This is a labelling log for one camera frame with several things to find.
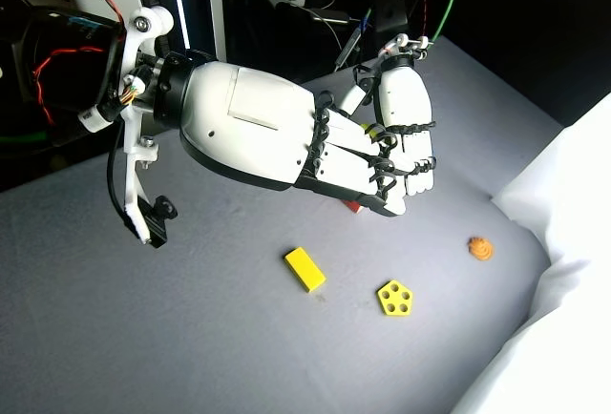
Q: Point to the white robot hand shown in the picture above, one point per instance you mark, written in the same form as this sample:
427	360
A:
406	99
248	123

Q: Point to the yellow rectangular block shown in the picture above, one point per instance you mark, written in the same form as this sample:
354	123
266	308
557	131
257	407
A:
305	268

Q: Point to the orange swirl cookie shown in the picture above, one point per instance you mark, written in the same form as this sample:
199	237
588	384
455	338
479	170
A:
481	249

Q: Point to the yellow pentagon block with holes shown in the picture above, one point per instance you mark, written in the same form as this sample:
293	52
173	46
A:
394	298

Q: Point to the white cloth backdrop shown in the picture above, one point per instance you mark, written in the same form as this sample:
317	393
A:
563	242

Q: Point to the grey table cloth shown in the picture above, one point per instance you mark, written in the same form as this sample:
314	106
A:
191	328

